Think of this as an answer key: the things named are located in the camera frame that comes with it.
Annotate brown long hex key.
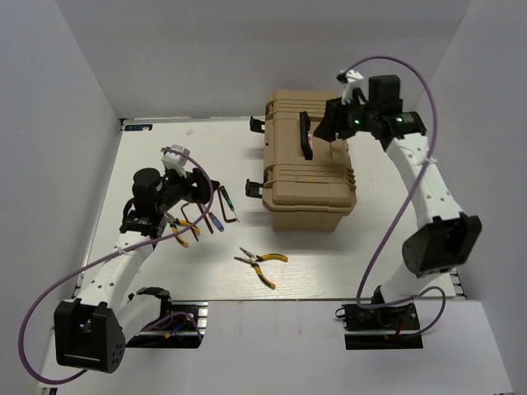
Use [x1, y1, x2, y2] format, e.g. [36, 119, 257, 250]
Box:
[197, 202, 214, 235]

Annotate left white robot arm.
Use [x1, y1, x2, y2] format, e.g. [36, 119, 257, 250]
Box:
[54, 168, 220, 373]

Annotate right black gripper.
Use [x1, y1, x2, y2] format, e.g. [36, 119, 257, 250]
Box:
[313, 93, 378, 142]

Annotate brown L-shaped hex key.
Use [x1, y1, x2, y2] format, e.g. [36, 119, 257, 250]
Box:
[217, 184, 240, 224]

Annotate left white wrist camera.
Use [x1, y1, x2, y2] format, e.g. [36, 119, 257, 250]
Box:
[161, 144, 190, 178]

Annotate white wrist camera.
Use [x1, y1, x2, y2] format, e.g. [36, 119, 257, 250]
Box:
[161, 144, 190, 178]
[336, 69, 364, 105]

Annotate blue red handled screwdriver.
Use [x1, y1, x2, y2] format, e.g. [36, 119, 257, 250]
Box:
[208, 212, 224, 232]

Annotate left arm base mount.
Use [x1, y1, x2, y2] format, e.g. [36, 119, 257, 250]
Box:
[126, 301, 208, 349]

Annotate yellow black pliers left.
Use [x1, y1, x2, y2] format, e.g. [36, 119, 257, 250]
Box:
[163, 212, 202, 249]

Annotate blue label sticker left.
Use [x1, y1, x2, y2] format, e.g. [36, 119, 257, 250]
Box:
[124, 123, 153, 132]

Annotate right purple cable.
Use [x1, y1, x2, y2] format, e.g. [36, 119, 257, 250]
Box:
[339, 56, 447, 341]

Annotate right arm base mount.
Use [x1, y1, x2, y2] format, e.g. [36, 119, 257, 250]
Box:
[335, 304, 423, 351]

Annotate tan plastic toolbox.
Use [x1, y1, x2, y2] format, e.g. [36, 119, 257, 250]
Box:
[245, 90, 357, 232]

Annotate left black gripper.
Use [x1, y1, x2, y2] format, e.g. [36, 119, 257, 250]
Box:
[156, 165, 220, 213]

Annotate brown hex key under pliers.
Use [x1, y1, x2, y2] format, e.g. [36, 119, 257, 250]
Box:
[180, 202, 201, 242]

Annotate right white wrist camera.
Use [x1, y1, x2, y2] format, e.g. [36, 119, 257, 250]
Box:
[336, 69, 364, 105]

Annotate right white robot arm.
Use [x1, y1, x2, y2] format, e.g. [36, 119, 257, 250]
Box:
[314, 70, 482, 328]

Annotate yellow black needle-nose pliers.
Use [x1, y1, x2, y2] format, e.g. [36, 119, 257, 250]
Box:
[234, 247, 288, 290]

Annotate green black precision screwdriver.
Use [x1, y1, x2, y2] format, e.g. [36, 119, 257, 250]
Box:
[218, 185, 235, 212]

